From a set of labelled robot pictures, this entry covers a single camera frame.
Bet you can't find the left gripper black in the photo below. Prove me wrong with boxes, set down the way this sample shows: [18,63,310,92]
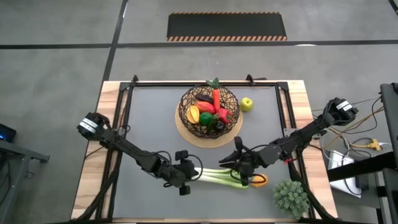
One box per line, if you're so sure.
[160,149,192,197]

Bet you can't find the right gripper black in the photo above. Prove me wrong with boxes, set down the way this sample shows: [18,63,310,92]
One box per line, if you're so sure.
[231,136,262,187]

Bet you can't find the white and green leek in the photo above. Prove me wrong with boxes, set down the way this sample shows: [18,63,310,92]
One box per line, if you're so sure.
[193,167,250,190]

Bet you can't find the orange fruit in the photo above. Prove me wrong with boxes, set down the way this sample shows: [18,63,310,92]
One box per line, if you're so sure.
[249,173,269,189]

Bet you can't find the dark green vegetable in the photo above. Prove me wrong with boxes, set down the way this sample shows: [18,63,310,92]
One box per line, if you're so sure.
[208,113,225,131]

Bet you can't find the red bell pepper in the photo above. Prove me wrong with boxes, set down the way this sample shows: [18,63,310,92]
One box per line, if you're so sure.
[216,108,233,124]

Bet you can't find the green lime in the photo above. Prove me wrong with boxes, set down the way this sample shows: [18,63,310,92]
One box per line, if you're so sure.
[199,112,214,126]

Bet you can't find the yellow green apple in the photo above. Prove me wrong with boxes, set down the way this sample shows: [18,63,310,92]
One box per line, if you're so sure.
[239,96,254,113]

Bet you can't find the yellow orange starfruit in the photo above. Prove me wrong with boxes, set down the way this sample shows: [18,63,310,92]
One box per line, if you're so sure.
[185,105,200,124]

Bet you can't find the red orange mango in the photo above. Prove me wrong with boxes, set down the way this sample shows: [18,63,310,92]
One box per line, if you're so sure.
[194,100,216,115]

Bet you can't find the orange carrot with green top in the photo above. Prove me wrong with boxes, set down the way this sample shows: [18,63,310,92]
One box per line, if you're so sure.
[205,77,222,113]

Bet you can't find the dark purple eggplant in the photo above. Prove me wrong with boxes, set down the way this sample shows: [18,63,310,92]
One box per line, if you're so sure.
[195,93,215,105]

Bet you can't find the dark brown wicker basket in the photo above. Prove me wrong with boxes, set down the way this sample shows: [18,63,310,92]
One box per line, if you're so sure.
[178,84,241,139]

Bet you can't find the round woven straw placemat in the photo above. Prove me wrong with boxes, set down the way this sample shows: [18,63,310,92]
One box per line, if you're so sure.
[175,102,244,149]

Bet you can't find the bushy green potted plant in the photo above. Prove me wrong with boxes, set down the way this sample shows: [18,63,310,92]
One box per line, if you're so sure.
[272,179,310,220]

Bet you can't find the white paper sheet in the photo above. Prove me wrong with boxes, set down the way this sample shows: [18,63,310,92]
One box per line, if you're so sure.
[328,150,363,198]

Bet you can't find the yellow power splitter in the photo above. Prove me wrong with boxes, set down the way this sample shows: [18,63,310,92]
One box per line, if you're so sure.
[366,138,382,152]

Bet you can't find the black striped floor mat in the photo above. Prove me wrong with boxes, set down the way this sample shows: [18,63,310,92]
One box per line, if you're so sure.
[166,11,288,42]

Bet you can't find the black metal desk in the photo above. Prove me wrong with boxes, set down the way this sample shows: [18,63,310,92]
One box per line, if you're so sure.
[326,82,398,224]

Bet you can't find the grey metal table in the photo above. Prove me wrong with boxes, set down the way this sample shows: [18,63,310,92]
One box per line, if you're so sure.
[0,138,50,224]

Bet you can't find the black device blue light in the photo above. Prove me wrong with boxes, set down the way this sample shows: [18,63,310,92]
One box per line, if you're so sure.
[0,123,17,144]

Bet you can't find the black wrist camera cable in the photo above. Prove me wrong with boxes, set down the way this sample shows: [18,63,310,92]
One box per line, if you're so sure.
[241,172,269,185]
[185,153,204,182]

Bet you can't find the black aluminium table frame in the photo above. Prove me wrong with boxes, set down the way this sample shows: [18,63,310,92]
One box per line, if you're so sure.
[76,73,338,224]

